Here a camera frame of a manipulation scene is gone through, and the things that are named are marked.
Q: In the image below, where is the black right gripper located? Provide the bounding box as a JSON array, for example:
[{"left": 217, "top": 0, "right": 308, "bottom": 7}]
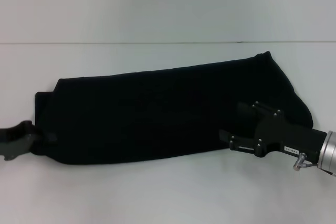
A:
[{"left": 219, "top": 100, "right": 329, "bottom": 164}]

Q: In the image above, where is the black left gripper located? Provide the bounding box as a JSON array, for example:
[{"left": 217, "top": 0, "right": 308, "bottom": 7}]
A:
[{"left": 0, "top": 120, "right": 59, "bottom": 162}]

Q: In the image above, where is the black t-shirt with FREE print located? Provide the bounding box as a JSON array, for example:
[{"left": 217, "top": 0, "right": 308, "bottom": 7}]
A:
[{"left": 35, "top": 50, "right": 316, "bottom": 166}]

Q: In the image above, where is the silver metal knob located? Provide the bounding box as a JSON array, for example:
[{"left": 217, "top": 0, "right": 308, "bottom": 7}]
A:
[{"left": 292, "top": 153, "right": 307, "bottom": 170}]

